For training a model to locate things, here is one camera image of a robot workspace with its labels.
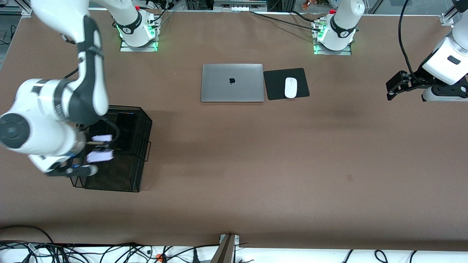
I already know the lavender flip phone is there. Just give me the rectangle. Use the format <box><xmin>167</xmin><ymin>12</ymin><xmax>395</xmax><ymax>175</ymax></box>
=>
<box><xmin>86</xmin><ymin>134</ymin><xmax>114</xmax><ymax>163</ymax></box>

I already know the large black smartphone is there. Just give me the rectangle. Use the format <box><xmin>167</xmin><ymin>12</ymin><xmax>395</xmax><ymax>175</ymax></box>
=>
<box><xmin>116</xmin><ymin>112</ymin><xmax>138</xmax><ymax>151</ymax></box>

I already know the black mesh two-tier tray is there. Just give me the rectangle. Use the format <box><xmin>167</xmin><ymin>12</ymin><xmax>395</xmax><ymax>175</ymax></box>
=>
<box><xmin>68</xmin><ymin>105</ymin><xmax>153</xmax><ymax>193</ymax></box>

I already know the white computer mouse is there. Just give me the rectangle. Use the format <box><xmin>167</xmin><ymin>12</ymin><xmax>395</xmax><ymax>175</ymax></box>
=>
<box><xmin>284</xmin><ymin>77</ymin><xmax>298</xmax><ymax>99</ymax></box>

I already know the black mouse pad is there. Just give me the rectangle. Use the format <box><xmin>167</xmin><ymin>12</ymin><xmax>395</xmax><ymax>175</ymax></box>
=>
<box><xmin>263</xmin><ymin>68</ymin><xmax>310</xmax><ymax>101</ymax></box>

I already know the silver closed laptop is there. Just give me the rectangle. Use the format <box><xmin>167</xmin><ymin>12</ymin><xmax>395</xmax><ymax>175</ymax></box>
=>
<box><xmin>200</xmin><ymin>64</ymin><xmax>264</xmax><ymax>103</ymax></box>

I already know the white power strip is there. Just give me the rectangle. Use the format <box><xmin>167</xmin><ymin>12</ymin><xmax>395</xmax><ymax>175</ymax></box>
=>
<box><xmin>214</xmin><ymin>0</ymin><xmax>267</xmax><ymax>11</ymax></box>

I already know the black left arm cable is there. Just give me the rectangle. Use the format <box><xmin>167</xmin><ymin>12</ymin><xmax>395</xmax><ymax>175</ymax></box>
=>
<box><xmin>398</xmin><ymin>0</ymin><xmax>422</xmax><ymax>83</ymax></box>

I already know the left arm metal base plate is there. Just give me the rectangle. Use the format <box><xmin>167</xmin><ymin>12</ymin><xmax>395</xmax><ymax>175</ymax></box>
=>
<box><xmin>313</xmin><ymin>18</ymin><xmax>352</xmax><ymax>56</ymax></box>

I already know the black looped floor cable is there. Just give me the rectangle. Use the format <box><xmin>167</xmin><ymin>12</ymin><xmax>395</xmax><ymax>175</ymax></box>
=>
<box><xmin>0</xmin><ymin>225</ymin><xmax>56</xmax><ymax>247</ymax></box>

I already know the short black table cable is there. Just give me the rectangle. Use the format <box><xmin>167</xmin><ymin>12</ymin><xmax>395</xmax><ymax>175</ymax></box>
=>
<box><xmin>291</xmin><ymin>10</ymin><xmax>322</xmax><ymax>23</ymax></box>

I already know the long black table cable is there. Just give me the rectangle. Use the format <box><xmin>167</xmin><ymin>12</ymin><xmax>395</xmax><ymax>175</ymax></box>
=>
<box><xmin>250</xmin><ymin>11</ymin><xmax>322</xmax><ymax>30</ymax></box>

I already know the black cable bundle at base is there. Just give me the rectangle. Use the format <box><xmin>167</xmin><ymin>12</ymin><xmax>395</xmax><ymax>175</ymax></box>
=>
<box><xmin>146</xmin><ymin>0</ymin><xmax>177</xmax><ymax>27</ymax></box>

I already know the grey metal camera post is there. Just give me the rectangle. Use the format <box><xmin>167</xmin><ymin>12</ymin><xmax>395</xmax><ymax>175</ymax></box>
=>
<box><xmin>210</xmin><ymin>234</ymin><xmax>240</xmax><ymax>263</ymax></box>

